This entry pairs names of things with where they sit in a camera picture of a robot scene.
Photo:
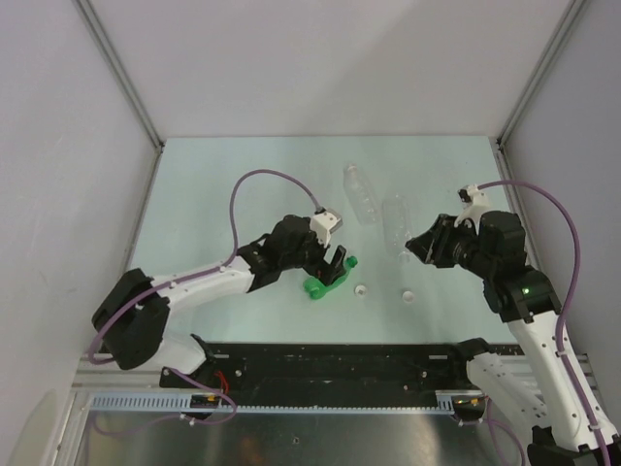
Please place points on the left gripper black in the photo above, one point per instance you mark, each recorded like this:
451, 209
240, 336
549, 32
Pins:
326, 273

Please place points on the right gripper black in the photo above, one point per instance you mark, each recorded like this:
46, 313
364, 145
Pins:
440, 236

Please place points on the green bottle cap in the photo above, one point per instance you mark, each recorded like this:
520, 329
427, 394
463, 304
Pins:
351, 262

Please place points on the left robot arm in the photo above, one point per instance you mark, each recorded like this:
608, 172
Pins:
134, 320

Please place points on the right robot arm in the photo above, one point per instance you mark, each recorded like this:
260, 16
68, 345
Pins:
561, 422

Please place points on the white bottle cap left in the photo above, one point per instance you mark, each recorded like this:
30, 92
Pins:
360, 290

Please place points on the white bottle cap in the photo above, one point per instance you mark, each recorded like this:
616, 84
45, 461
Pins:
407, 296
360, 290

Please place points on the clear plastic bottle near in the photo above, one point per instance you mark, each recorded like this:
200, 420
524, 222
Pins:
396, 225

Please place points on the clear plastic bottle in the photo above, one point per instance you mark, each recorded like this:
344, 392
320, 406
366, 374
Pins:
360, 195
396, 225

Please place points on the white bottle cap right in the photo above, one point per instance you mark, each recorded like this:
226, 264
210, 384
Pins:
407, 296

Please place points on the clear plastic bottle far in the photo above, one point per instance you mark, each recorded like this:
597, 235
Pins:
360, 195

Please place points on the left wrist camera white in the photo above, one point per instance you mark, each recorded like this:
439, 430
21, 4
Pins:
324, 224

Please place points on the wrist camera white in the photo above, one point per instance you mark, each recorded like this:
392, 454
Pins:
324, 224
475, 204

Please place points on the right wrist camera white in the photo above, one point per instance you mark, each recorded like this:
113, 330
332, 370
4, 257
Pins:
475, 204

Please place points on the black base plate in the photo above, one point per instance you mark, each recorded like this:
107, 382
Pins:
307, 370

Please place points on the grey slotted cable duct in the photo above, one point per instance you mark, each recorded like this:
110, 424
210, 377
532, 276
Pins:
273, 403

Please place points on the right aluminium corner post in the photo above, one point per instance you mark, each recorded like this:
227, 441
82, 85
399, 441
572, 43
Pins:
555, 45

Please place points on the aluminium corner post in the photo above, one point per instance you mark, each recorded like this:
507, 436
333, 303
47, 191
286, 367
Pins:
555, 45
103, 42

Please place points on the left aluminium corner post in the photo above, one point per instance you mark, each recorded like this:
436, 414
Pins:
103, 42

